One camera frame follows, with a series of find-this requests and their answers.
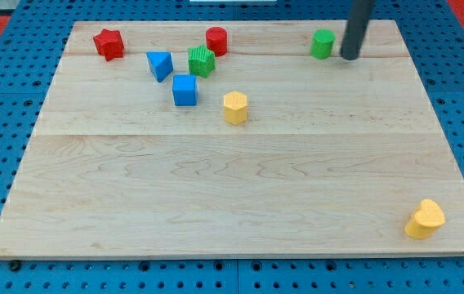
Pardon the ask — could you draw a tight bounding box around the red star block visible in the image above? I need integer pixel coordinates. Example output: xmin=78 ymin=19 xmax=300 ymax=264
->
xmin=93 ymin=29 xmax=124 ymax=61

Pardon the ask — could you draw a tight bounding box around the light wooden board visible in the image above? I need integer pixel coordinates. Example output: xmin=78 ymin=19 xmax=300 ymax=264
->
xmin=0 ymin=20 xmax=464 ymax=261

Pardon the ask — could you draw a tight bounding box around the yellow heart block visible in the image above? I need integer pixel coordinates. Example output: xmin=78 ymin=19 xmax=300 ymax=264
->
xmin=404 ymin=198 xmax=446 ymax=239

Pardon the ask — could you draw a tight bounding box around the blue cube block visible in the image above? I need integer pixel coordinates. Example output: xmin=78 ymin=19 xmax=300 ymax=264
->
xmin=172 ymin=74 xmax=198 ymax=106

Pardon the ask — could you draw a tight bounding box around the red cylinder block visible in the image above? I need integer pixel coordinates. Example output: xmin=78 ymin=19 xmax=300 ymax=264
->
xmin=205 ymin=27 xmax=228 ymax=56

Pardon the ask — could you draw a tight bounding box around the yellow hexagon block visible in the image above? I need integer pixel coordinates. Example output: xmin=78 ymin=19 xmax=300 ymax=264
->
xmin=223 ymin=91 xmax=248 ymax=125

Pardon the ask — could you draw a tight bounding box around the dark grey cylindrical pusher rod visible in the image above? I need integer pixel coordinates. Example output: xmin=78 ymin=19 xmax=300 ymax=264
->
xmin=340 ymin=0 xmax=375 ymax=60

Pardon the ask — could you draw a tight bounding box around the blue triangle block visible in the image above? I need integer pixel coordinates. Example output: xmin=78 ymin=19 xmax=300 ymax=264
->
xmin=145 ymin=51 xmax=173 ymax=82

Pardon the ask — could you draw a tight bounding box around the green cylinder block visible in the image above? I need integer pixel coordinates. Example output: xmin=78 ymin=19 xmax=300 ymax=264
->
xmin=310 ymin=29 xmax=336 ymax=60

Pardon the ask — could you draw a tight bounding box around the green star block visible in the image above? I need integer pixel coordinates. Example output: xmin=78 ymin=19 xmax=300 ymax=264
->
xmin=187 ymin=45 xmax=216 ymax=78

